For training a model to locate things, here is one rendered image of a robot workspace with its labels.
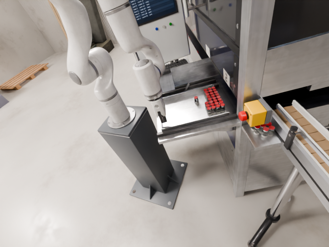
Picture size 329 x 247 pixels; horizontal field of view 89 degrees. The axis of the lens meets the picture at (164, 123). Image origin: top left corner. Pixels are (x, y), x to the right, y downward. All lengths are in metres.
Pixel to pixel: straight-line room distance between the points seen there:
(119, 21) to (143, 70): 0.17
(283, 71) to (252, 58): 0.14
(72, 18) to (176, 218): 1.47
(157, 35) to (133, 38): 0.97
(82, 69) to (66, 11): 0.22
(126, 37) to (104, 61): 0.32
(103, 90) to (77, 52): 0.22
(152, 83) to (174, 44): 0.98
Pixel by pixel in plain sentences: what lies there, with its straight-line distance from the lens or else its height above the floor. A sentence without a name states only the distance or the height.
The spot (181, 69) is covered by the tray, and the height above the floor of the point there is 0.88.
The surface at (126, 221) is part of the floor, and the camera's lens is 1.74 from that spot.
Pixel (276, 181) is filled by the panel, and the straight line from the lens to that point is 1.53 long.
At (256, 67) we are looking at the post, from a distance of 0.69.
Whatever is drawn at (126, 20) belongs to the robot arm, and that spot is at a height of 1.40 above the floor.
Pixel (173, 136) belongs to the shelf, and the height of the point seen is 0.88.
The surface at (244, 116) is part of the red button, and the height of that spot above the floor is 1.01.
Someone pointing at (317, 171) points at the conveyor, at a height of 0.93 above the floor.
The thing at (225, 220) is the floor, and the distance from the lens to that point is 1.56.
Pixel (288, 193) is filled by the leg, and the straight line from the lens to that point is 1.08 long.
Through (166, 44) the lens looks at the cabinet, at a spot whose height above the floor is 0.96.
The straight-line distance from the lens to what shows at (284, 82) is 0.79.
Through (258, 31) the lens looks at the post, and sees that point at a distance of 0.63.
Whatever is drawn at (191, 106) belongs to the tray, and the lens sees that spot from 0.97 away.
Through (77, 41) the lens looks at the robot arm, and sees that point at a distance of 0.83.
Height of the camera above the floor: 1.51
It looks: 43 degrees down
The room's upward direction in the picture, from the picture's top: 21 degrees counter-clockwise
